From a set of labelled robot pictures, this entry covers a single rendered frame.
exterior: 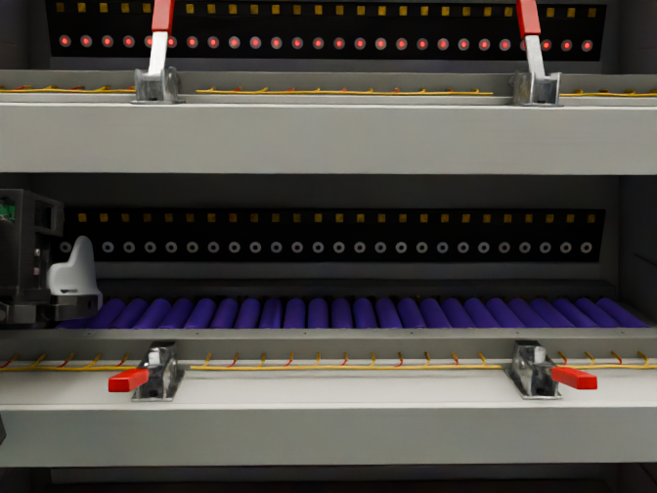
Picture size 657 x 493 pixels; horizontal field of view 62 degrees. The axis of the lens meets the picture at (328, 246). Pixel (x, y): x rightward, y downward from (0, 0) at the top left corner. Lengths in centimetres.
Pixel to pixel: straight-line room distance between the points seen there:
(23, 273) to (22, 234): 2
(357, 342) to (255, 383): 8
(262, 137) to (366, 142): 7
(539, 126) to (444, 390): 19
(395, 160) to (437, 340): 14
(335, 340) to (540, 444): 16
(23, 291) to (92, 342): 10
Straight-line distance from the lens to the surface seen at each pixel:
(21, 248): 36
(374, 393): 40
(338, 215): 53
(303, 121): 37
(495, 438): 41
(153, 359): 40
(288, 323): 45
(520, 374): 42
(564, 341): 46
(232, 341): 42
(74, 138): 41
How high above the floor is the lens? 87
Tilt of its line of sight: level
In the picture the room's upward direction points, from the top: straight up
